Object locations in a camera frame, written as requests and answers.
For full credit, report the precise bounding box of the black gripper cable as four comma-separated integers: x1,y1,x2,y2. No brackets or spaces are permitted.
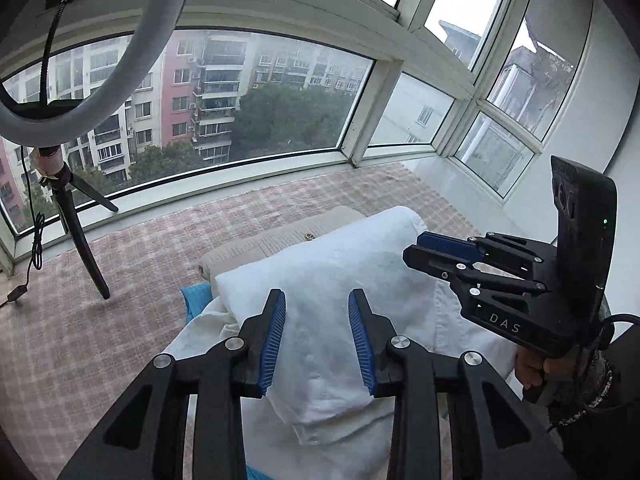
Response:
600,312,640,341

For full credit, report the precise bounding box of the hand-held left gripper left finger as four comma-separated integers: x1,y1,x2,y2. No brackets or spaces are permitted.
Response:
57,288,287,480

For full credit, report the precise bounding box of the person's right hand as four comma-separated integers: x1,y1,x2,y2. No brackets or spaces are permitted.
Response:
513,346,567,390

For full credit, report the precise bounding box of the person's right forearm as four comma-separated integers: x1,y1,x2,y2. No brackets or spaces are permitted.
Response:
545,330,640,480

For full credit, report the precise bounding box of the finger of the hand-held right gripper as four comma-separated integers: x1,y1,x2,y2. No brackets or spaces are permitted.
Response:
402,244,548,296
417,231,543,267

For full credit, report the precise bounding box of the white shirt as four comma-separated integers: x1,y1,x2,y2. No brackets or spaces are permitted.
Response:
162,205,521,480

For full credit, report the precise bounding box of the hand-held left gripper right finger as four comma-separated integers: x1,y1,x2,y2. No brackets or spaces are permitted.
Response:
348,288,576,480

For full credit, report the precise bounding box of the pink plaid mat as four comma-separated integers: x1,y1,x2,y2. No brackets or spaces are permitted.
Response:
0,160,501,480

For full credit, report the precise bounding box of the white ring light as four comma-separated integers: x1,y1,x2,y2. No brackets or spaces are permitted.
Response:
0,0,193,141

